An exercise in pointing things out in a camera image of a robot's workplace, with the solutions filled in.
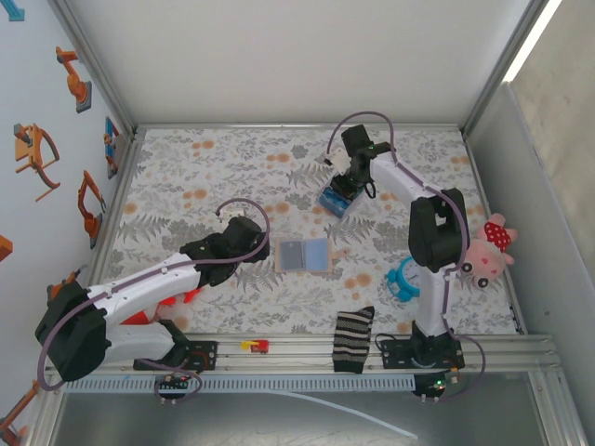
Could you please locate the aluminium corner post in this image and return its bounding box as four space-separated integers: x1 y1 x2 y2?
48 0 137 137
461 0 552 137

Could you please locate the beige leather card holder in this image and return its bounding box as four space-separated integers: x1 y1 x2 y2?
273 237 350 275

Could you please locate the floral table mat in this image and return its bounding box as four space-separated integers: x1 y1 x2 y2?
99 128 520 335

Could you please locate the bright light strip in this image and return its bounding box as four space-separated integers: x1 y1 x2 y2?
503 0 566 85

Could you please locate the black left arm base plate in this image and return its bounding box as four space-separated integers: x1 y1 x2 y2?
133 340 219 372

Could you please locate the pink plush toy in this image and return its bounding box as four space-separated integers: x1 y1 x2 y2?
459 212 520 290

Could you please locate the red plastic toy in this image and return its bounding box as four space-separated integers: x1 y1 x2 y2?
121 286 204 327

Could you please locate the aluminium front rail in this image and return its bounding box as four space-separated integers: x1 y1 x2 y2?
46 333 562 375

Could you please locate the white plastic tube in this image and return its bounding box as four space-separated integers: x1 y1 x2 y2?
259 389 418 440

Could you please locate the blue alarm clock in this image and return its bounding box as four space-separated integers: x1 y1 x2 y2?
385 257 422 303

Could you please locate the aluminium side rail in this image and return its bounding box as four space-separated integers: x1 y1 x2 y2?
73 129 146 335

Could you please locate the light blue credit card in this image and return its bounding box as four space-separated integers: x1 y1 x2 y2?
304 240 331 272

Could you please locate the aluminium back rail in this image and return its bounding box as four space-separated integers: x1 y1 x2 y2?
134 122 466 132

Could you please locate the dark grey credit card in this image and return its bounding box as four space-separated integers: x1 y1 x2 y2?
278 240 306 272

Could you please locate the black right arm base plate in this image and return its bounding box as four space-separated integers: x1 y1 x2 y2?
380 337 466 371

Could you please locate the blue card stack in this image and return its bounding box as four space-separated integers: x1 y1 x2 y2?
317 188 348 217

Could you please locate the black beige striped sock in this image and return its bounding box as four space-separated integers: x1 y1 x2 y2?
332 305 376 375

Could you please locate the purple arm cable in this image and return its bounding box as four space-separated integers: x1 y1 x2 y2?
327 110 487 403
37 198 271 404

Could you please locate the grey slotted cable duct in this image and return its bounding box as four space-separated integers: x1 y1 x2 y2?
64 374 417 394

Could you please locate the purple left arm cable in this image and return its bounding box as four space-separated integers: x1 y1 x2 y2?
37 198 271 404

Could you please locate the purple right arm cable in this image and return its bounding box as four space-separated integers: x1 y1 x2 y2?
327 110 487 403

